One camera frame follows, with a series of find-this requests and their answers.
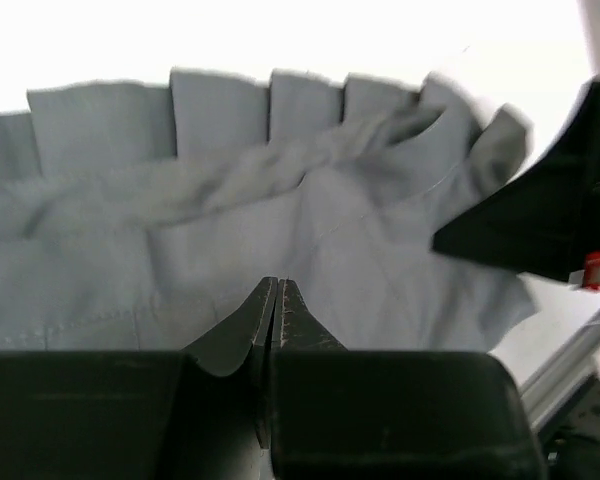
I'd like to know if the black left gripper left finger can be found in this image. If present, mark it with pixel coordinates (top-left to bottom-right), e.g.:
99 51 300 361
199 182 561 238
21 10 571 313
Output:
0 278 278 479

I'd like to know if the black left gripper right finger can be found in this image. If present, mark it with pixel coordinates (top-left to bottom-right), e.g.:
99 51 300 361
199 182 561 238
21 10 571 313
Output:
270 280 547 480

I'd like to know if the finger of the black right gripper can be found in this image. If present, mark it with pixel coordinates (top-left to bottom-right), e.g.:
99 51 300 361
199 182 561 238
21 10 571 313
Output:
433 79 600 290

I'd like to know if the grey pleated skirt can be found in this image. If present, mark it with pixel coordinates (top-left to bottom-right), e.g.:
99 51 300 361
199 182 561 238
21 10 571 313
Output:
0 71 535 351

